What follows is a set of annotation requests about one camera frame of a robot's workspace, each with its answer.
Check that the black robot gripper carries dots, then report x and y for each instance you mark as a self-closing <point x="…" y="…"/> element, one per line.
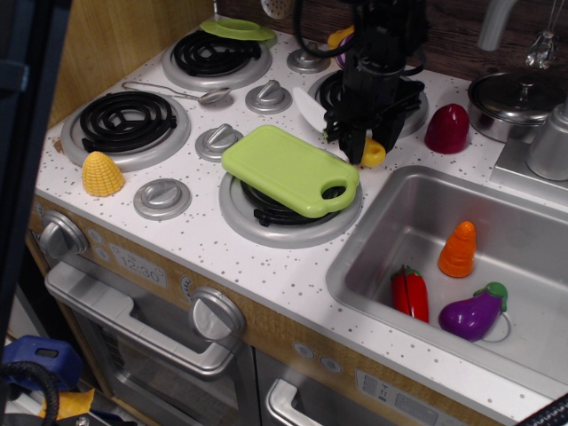
<point x="386" y="47"/>

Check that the toy knife yellow handle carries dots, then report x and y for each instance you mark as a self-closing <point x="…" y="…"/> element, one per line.
<point x="314" y="113"/>

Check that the green plastic cutting board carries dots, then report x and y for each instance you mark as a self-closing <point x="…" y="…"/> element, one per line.
<point x="298" y="175"/>

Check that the back right black burner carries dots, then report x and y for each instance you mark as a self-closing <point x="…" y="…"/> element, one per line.
<point x="328" y="91"/>

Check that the black burner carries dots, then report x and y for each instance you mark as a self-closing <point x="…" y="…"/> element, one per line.
<point x="328" y="91"/>
<point x="203" y="62"/>
<point x="137" y="130"/>
<point x="264" y="221"/>

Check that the dark red toy pepper half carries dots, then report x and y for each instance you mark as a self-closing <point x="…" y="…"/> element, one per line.
<point x="448" y="130"/>

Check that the silver sink basin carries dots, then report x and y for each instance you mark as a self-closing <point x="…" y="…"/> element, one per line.
<point x="477" y="272"/>

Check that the purple striped toy vegetable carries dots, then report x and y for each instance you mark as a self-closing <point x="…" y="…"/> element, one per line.
<point x="339" y="39"/>

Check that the silver stove knob back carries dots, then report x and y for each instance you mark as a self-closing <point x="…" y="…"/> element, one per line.
<point x="303" y="62"/>

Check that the silver stove knob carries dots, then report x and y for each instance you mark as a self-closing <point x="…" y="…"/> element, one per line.
<point x="269" y="98"/>
<point x="162" y="199"/>
<point x="303" y="62"/>
<point x="212" y="143"/>

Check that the silver metal pot with lid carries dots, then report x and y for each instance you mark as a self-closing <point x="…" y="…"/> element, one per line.
<point x="512" y="106"/>

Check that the front right black burner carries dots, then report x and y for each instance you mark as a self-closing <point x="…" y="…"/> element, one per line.
<point x="264" y="221"/>

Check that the orange toy carrot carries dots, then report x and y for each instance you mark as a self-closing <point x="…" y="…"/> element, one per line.
<point x="457" y="257"/>

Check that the red toy chili pepper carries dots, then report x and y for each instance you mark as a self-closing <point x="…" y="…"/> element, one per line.
<point x="409" y="293"/>

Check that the hanging slotted spoon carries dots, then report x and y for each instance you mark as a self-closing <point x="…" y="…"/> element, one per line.
<point x="277" y="9"/>

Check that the silver metal spoon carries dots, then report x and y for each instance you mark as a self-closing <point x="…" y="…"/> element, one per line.
<point x="203" y="98"/>

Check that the green plastic plate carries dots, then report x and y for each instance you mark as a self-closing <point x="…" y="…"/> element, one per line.
<point x="241" y="30"/>

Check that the silver faucet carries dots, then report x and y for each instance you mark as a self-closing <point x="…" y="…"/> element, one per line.
<point x="494" y="24"/>

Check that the silver metal cup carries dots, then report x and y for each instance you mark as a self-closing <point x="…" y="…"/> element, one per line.
<point x="547" y="156"/>

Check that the hanging clear glass ornament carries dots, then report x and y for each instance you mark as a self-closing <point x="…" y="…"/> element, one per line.
<point x="542" y="50"/>

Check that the back left black burner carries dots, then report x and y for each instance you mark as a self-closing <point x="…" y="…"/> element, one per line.
<point x="203" y="62"/>

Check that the purple toy eggplant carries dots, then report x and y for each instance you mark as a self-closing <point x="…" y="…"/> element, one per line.
<point x="471" y="319"/>

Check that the silver stove knob front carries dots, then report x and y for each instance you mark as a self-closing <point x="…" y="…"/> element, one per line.
<point x="162" y="199"/>

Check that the front left black burner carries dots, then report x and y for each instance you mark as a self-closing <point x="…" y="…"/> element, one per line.
<point x="137" y="130"/>

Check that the silver oven knob right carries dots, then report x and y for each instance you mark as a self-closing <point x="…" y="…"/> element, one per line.
<point x="214" y="316"/>

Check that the silver oven knob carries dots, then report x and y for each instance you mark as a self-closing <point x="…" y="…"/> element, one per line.
<point x="61" y="236"/>
<point x="214" y="316"/>

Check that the yellow toy corn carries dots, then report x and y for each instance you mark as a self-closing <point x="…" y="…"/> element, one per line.
<point x="101" y="176"/>

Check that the silver oven knob left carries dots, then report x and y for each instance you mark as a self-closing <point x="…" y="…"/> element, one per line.
<point x="61" y="236"/>

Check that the blue clamp tool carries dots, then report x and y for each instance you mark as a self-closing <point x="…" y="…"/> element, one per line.
<point x="44" y="356"/>

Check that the silver dishwasher handle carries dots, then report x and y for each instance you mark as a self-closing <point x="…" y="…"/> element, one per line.
<point x="280" y="403"/>

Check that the silver oven door handle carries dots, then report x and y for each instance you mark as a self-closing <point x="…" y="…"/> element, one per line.
<point x="108" y="307"/>

